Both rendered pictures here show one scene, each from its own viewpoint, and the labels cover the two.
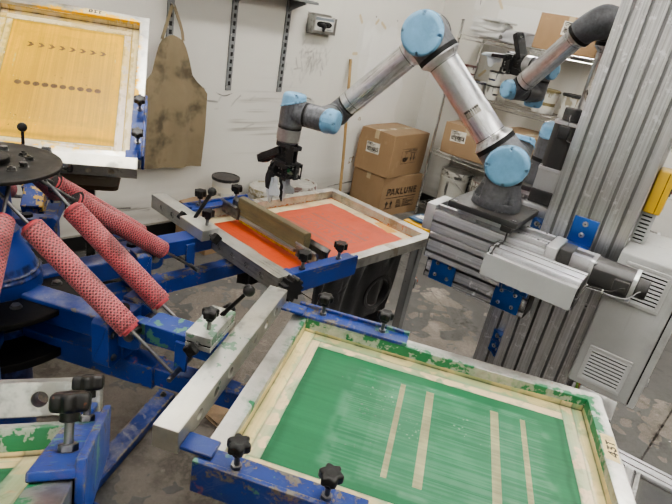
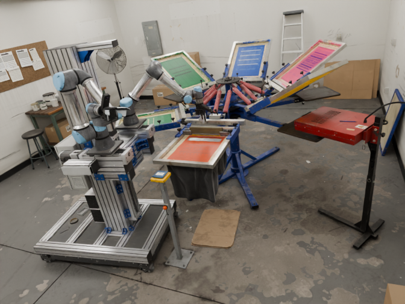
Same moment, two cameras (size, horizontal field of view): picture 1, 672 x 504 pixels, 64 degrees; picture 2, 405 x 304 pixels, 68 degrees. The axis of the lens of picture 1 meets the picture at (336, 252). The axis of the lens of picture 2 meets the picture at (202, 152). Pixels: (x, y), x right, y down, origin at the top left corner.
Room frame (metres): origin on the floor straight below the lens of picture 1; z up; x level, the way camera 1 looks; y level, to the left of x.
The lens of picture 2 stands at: (4.47, -0.51, 2.21)
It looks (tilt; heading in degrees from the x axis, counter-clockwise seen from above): 27 degrees down; 166
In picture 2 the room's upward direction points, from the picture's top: 9 degrees counter-clockwise
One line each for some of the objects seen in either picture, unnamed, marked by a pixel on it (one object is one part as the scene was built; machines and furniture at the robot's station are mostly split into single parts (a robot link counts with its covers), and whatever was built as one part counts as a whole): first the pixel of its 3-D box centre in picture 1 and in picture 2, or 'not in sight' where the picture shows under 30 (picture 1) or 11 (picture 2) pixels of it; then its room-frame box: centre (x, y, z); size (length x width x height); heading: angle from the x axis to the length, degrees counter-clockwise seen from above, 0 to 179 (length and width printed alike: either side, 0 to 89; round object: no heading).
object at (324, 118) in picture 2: not in sight; (338, 123); (2.41, 1.27, 1.06); 0.61 x 0.46 x 0.12; 20
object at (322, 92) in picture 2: not in sight; (282, 102); (1.19, 1.44, 0.91); 1.34 x 0.40 x 0.08; 80
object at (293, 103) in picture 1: (293, 111); (197, 92); (1.70, 0.21, 1.42); 0.09 x 0.08 x 0.11; 74
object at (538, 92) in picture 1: (533, 93); (100, 122); (2.36, -0.68, 1.56); 0.11 x 0.08 x 0.11; 123
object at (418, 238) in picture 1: (313, 228); (199, 144); (1.89, 0.10, 0.97); 0.79 x 0.58 x 0.04; 140
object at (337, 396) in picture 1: (370, 377); (157, 113); (0.92, -0.12, 1.05); 1.08 x 0.61 x 0.23; 80
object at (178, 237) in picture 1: (181, 243); not in sight; (1.45, 0.46, 1.02); 0.17 x 0.06 x 0.05; 140
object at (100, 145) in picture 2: (543, 170); (103, 140); (2.07, -0.72, 1.31); 0.15 x 0.15 x 0.10
